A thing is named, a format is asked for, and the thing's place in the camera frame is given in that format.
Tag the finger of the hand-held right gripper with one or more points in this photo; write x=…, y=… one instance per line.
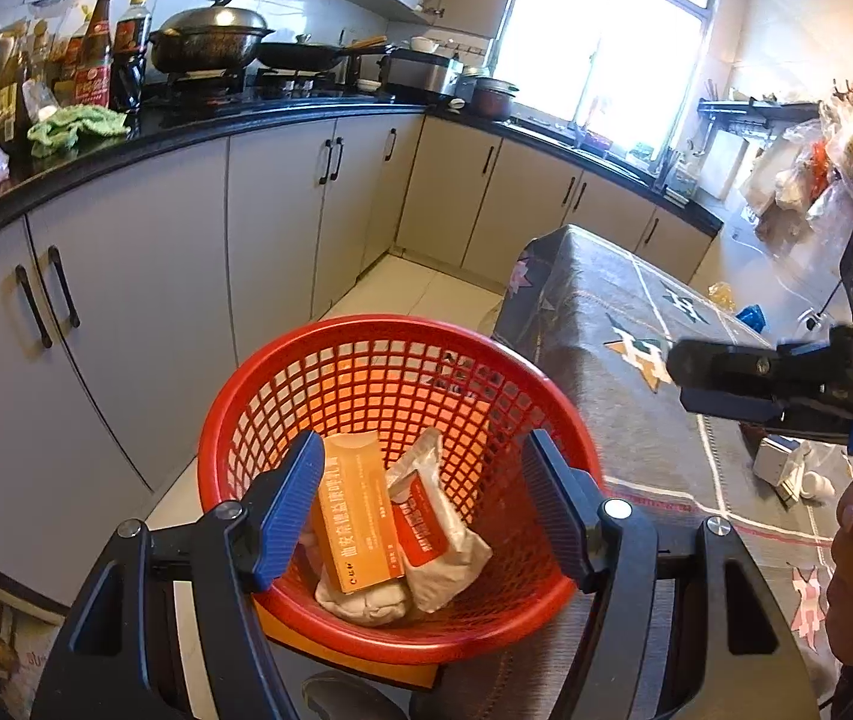
x=726, y=366
x=741, y=405

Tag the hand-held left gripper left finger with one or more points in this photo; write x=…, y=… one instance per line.
x=291, y=510

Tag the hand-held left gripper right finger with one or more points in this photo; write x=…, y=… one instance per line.
x=554, y=510

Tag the orange medicine box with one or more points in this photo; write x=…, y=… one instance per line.
x=362, y=517

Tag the red and white wipes packet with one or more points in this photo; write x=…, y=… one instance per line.
x=441, y=540

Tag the cream knitted cloth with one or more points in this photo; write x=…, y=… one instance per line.
x=366, y=607

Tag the red plastic mesh basket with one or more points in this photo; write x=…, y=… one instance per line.
x=396, y=382

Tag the blue crumpled wrapper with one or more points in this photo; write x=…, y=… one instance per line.
x=752, y=315

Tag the small white box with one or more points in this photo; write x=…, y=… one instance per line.
x=775, y=457

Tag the yellow crumpled wrapper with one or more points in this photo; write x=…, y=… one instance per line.
x=722, y=292

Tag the grey printed tablecloth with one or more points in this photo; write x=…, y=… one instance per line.
x=621, y=405

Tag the orange stool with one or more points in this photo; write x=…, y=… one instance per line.
x=299, y=645

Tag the clear plastic bags pile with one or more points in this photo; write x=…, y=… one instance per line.
x=794, y=165

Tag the row of grey cabinet doors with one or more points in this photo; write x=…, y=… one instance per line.
x=133, y=315

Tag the kitchen window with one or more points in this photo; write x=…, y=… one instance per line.
x=606, y=45

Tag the dark brown pot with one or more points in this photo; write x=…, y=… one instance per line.
x=492, y=96

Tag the black kitchen countertop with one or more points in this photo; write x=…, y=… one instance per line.
x=193, y=127

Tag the silver rice cooker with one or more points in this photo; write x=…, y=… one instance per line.
x=422, y=75

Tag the black gas stove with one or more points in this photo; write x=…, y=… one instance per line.
x=276, y=86

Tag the green dish cloth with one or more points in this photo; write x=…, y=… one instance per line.
x=73, y=127

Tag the black frying pan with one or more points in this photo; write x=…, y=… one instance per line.
x=299, y=54

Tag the steel wok with lid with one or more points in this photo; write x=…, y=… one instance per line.
x=208, y=37

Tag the dark soy bottle yellow cap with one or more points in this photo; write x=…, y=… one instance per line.
x=132, y=52

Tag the brown sauce bottle red label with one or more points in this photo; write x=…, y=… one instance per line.
x=96, y=52

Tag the group of small seasoning bottles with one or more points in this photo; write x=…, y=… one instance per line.
x=28, y=75

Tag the black wall dish rack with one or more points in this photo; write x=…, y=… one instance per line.
x=741, y=112

